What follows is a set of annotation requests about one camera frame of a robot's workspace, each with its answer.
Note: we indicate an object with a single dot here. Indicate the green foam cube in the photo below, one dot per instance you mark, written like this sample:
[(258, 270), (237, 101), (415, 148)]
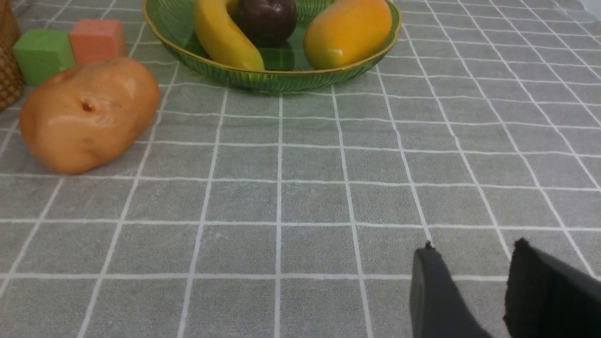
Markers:
[(41, 54)]

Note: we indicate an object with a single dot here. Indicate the grey checked tablecloth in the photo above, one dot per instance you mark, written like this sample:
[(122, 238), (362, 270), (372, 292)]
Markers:
[(296, 215)]

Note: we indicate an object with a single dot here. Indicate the orange yellow toy mango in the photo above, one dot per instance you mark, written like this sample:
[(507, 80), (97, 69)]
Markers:
[(347, 32)]

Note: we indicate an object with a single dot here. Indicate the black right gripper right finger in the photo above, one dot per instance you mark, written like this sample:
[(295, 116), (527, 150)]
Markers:
[(547, 298)]

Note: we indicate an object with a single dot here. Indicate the dark purple toy plum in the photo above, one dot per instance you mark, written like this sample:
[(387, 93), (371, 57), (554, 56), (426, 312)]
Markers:
[(267, 23)]

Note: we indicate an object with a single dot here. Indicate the woven wicker basket green lining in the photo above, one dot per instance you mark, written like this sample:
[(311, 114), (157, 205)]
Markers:
[(11, 79)]

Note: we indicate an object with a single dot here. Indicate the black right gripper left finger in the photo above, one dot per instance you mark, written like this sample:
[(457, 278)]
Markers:
[(436, 306)]

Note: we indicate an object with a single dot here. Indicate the orange foam cube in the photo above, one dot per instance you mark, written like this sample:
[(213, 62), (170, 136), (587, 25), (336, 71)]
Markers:
[(97, 39)]

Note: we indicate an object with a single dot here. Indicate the yellow toy banana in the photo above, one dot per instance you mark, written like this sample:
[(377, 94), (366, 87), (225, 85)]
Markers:
[(221, 38)]

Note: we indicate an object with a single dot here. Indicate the green glass leaf plate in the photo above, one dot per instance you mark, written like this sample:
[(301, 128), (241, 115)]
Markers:
[(286, 67)]

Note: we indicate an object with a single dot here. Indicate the orange brown toy potato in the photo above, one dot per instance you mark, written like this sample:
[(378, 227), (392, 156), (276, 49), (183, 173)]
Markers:
[(89, 115)]

